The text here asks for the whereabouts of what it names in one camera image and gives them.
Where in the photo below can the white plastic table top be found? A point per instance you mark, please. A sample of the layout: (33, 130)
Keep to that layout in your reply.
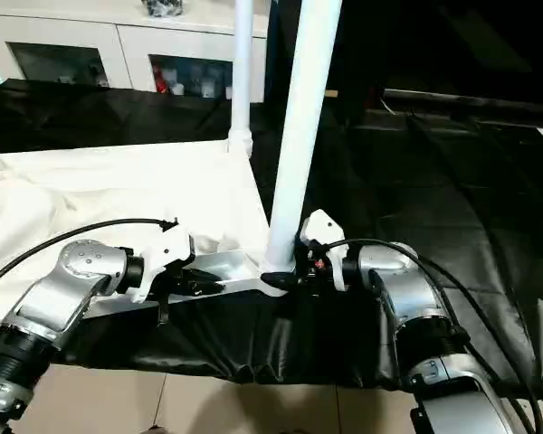
(95, 190)

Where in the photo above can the red bottle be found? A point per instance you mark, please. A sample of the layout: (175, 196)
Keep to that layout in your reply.
(160, 81)

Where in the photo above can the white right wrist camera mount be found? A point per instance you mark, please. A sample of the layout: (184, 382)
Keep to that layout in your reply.
(323, 230)

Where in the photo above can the black mat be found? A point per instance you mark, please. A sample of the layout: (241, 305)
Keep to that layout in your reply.
(389, 203)

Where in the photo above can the dark object on cabinet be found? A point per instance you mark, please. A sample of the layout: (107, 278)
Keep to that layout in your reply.
(163, 8)

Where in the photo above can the white patterned jar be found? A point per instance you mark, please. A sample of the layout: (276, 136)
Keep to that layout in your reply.
(206, 88)

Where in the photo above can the black bar with red light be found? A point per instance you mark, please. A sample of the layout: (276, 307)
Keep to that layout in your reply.
(470, 104)

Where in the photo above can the small white cup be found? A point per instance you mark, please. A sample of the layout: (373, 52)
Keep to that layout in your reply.
(177, 88)
(228, 92)

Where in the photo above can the white plastic table leg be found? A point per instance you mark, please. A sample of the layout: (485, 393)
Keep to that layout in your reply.
(303, 113)
(242, 68)

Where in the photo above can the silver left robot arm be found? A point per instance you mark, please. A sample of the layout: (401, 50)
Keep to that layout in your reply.
(72, 280)

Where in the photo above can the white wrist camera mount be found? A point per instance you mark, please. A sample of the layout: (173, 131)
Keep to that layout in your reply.
(167, 253)
(323, 230)

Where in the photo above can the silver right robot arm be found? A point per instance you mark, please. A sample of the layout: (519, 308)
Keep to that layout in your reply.
(402, 289)

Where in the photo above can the white cabinet with glass doors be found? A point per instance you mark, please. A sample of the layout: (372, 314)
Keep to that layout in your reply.
(95, 36)

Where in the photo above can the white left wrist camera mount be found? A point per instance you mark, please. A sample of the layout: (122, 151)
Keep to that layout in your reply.
(167, 253)

